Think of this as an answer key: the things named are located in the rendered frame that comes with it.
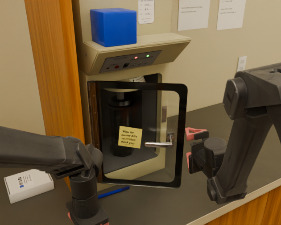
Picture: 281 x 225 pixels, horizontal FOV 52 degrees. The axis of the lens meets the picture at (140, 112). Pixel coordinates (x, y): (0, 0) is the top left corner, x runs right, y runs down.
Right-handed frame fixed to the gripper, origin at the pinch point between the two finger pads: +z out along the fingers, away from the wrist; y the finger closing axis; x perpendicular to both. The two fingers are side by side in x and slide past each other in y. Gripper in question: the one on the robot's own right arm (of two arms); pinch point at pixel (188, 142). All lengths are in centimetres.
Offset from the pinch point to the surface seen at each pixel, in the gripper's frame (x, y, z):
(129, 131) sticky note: 17.5, 4.5, 8.2
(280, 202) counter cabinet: -47, -51, 5
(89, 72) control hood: 26.3, 26.6, 10.7
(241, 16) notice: -75, 20, 81
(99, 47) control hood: 22.9, 34.7, 4.8
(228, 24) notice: -65, 17, 79
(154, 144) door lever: 11.7, 2.4, 0.2
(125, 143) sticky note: 19.4, -0.1, 8.8
